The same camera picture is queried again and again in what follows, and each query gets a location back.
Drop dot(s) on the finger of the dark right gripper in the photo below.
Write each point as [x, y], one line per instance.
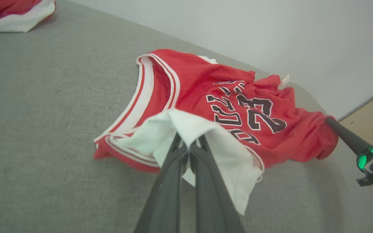
[348, 136]

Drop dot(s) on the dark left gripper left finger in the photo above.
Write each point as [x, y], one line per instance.
[167, 194]

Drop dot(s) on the red number 23 basketball jersey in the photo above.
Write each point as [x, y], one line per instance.
[206, 84]

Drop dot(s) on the red white basketball shorts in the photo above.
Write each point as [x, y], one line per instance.
[8, 19]

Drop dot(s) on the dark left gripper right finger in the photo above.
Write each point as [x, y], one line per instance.
[210, 200]

